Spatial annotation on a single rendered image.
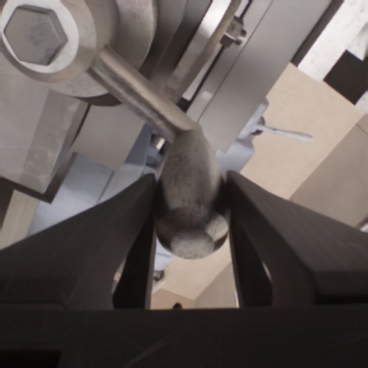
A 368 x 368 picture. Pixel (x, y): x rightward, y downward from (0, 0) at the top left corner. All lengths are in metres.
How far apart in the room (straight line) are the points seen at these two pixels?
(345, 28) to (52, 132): 0.27
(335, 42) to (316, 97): 3.73
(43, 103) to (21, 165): 0.06
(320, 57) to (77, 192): 0.43
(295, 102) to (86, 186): 3.59
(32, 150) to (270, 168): 4.16
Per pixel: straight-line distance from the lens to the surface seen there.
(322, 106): 4.17
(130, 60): 0.16
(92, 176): 0.58
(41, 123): 0.26
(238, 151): 0.62
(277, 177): 4.47
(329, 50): 0.37
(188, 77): 0.32
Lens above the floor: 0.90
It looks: 16 degrees up
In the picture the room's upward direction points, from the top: 115 degrees clockwise
